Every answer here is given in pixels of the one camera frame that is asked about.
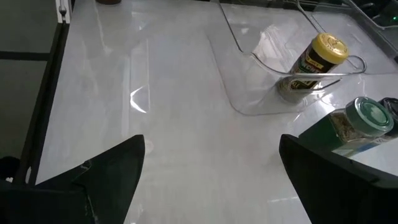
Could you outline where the yellow-lid chili onion jar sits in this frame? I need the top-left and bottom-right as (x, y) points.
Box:
(277, 32), (350, 105)

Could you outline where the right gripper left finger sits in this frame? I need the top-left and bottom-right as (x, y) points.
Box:
(0, 134), (146, 224)

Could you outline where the white camera bracket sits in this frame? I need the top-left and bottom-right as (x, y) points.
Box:
(55, 0), (73, 24)

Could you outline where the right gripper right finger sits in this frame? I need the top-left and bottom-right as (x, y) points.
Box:
(278, 133), (398, 224)

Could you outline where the green-lid square glass jar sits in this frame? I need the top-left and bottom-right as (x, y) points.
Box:
(298, 96), (395, 158)

